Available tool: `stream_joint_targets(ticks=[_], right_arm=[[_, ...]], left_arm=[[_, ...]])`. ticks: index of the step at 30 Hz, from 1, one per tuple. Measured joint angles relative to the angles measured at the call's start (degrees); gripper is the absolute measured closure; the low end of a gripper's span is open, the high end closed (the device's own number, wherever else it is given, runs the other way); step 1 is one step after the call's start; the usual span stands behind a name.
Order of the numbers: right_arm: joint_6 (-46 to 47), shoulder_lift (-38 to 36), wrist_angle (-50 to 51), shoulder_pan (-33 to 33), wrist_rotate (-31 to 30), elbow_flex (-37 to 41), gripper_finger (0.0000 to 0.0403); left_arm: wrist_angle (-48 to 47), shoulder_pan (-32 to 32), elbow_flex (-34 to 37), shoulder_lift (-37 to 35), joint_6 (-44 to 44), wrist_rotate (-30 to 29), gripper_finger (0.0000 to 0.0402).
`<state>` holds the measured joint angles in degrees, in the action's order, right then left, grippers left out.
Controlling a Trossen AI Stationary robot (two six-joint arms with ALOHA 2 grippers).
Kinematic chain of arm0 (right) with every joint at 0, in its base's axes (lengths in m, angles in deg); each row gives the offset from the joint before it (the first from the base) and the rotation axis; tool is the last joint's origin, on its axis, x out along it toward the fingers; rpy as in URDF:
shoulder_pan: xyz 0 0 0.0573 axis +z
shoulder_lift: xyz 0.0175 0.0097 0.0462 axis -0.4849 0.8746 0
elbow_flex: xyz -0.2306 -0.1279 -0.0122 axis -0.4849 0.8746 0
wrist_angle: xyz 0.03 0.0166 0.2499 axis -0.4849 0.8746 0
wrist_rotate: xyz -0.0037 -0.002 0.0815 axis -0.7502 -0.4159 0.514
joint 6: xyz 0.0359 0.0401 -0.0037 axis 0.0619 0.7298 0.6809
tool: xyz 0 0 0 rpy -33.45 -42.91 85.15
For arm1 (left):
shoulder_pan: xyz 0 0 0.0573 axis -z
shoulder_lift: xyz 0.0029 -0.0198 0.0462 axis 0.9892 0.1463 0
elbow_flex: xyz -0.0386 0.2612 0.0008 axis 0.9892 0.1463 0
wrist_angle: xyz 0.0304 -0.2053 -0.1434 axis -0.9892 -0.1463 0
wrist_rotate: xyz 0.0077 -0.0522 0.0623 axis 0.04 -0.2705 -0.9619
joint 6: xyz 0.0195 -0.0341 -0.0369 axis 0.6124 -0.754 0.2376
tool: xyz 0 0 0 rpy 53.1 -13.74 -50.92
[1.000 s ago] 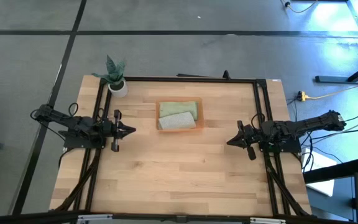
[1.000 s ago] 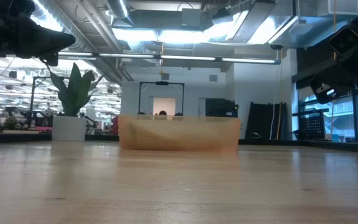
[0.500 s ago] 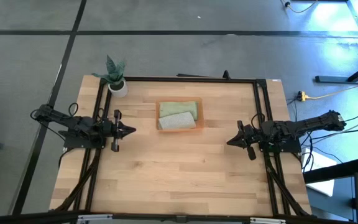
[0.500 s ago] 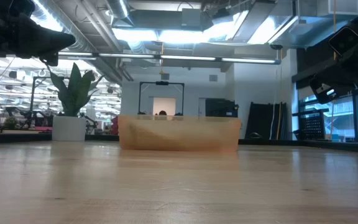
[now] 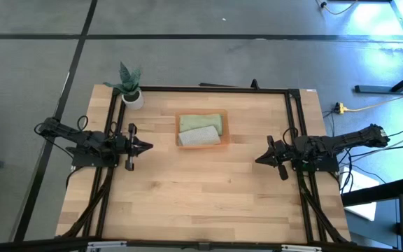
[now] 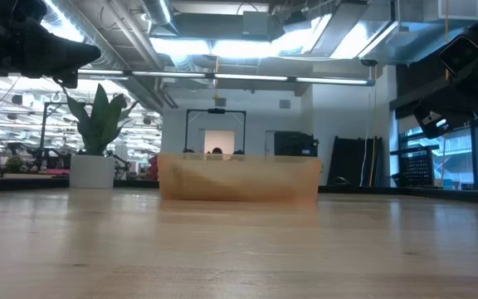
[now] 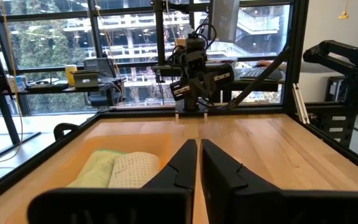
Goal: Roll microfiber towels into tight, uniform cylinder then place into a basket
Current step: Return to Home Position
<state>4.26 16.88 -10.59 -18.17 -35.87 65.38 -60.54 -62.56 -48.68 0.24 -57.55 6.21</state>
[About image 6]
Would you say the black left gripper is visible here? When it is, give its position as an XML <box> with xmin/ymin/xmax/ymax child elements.
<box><xmin>0</xmin><ymin>0</ymin><xmax>102</xmax><ymax>90</ymax></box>

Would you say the black perforated cart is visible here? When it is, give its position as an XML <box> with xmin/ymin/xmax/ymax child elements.
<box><xmin>389</xmin><ymin>145</ymin><xmax>441</xmax><ymax>189</ymax></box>

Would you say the long ceiling light bar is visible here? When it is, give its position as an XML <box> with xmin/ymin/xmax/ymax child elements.
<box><xmin>76</xmin><ymin>68</ymin><xmax>212</xmax><ymax>81</ymax></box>
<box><xmin>212</xmin><ymin>72</ymin><xmax>376</xmax><ymax>87</ymax></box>

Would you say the green plant in white pot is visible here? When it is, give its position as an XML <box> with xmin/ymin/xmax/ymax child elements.
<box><xmin>59</xmin><ymin>82</ymin><xmax>140</xmax><ymax>190</ymax></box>

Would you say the black upright panel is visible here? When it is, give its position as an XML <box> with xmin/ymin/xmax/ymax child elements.
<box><xmin>326</xmin><ymin>135</ymin><xmax>384</xmax><ymax>187</ymax></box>

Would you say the black cabinet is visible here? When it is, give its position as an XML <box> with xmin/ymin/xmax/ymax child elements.
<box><xmin>274</xmin><ymin>131</ymin><xmax>319</xmax><ymax>158</ymax></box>

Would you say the silver ceiling duct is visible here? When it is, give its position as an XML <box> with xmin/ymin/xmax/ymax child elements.
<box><xmin>41</xmin><ymin>0</ymin><xmax>173</xmax><ymax>111</ymax></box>

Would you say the black rectangular frame stand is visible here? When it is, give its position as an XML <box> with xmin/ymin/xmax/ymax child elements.
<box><xmin>184</xmin><ymin>108</ymin><xmax>247</xmax><ymax>155</ymax></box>

